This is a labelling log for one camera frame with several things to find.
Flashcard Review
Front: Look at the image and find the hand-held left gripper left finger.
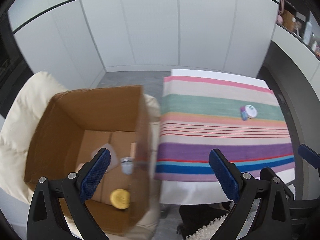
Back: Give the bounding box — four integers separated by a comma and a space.
26, 147, 112, 240

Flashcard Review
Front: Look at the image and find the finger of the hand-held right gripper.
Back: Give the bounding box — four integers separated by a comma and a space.
260, 167, 285, 182
298, 144, 320, 168

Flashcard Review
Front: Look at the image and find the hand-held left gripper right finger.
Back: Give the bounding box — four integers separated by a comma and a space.
209, 149, 293, 240

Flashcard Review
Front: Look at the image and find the clear plastic box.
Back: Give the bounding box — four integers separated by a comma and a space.
91, 142, 118, 174

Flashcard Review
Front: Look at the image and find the small clear jar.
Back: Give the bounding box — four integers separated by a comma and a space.
121, 157, 133, 175

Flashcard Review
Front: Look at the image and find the red gold can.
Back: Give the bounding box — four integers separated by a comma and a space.
110, 189, 131, 209

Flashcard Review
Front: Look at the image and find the brown cardboard box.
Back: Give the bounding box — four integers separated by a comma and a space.
24, 85, 160, 238

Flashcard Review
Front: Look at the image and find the striped cloth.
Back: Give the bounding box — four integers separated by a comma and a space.
154, 76, 296, 182

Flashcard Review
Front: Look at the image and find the light blue fleece robe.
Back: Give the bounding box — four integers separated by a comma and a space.
177, 184, 298, 240

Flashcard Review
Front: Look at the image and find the cream padded armchair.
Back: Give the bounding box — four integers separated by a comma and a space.
0, 71, 163, 240

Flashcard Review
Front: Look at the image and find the black glass panel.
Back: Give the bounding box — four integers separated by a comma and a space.
0, 10, 34, 119

